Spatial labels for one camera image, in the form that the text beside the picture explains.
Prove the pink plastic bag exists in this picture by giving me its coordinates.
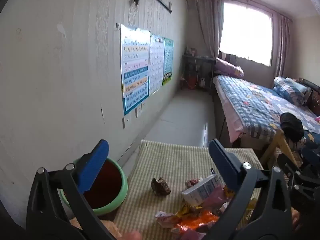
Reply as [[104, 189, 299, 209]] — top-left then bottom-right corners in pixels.
[[201, 186, 228, 209]]

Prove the orange plastic bag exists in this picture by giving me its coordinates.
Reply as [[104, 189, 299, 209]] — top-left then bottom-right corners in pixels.
[[174, 209, 219, 233]]

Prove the white milk carton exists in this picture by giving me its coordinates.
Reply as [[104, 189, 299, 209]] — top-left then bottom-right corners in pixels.
[[181, 174, 221, 206]]

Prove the white red candy wrapper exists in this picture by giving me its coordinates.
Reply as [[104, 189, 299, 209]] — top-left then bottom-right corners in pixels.
[[155, 211, 180, 229]]

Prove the dark brown snack wrapper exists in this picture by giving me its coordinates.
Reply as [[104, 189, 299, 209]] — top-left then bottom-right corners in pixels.
[[151, 177, 171, 197]]

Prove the yellow snack wrapper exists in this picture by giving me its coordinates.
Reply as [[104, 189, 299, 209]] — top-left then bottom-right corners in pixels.
[[175, 202, 202, 218]]

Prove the red grey paper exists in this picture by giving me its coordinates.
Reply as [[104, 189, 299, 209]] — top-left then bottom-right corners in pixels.
[[185, 177, 203, 189]]

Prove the green red trash bin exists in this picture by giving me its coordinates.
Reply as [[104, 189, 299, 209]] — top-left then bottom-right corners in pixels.
[[59, 156, 129, 216]]

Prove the wooden chair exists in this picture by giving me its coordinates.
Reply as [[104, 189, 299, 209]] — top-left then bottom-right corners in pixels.
[[260, 129, 297, 167]]

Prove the black clothing on chair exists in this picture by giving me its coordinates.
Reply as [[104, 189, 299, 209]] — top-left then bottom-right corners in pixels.
[[280, 112, 304, 143]]

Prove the orange fuzzy cushion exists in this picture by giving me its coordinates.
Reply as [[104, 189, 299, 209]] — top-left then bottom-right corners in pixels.
[[69, 217, 122, 239]]

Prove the bed with checked quilt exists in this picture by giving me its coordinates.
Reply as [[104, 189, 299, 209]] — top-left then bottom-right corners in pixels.
[[213, 75, 319, 143]]

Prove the blue patterned pillow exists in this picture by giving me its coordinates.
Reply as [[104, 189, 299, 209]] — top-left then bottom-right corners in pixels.
[[273, 76, 311, 106]]

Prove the beige checked table cloth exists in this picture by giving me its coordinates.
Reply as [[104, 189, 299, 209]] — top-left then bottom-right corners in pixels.
[[113, 139, 264, 240]]

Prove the purple pillow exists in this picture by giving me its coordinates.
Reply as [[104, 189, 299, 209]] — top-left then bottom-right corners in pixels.
[[214, 57, 244, 78]]

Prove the red bucket on floor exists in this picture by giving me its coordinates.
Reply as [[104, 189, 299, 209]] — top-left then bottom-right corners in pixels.
[[186, 76, 198, 89]]

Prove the dark corner shelf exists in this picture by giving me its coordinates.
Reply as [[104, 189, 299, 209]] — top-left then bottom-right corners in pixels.
[[180, 54, 216, 93]]

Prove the pink curtain right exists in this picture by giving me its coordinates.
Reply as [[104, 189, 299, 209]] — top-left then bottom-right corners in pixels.
[[273, 13, 292, 77]]

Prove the pink curtain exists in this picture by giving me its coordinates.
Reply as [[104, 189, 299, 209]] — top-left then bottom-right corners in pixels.
[[273, 13, 292, 77], [197, 0, 225, 58]]

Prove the pink curtain left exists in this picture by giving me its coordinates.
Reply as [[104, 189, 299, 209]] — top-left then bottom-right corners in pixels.
[[197, 0, 225, 58]]

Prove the white wall socket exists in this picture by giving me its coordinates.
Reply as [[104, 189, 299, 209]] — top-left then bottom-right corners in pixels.
[[135, 104, 142, 118]]

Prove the blue pinyin wall poster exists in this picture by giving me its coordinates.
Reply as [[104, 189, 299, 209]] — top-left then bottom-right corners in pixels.
[[120, 24, 151, 115]]

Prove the green wall poster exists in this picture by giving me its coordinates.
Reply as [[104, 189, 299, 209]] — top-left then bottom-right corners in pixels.
[[162, 38, 174, 85]]

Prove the white chart wall poster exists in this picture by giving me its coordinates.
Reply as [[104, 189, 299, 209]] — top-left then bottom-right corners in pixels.
[[148, 34, 165, 95]]

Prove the black wall hook rail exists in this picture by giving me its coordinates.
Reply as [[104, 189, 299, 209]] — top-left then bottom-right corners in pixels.
[[156, 0, 172, 13]]

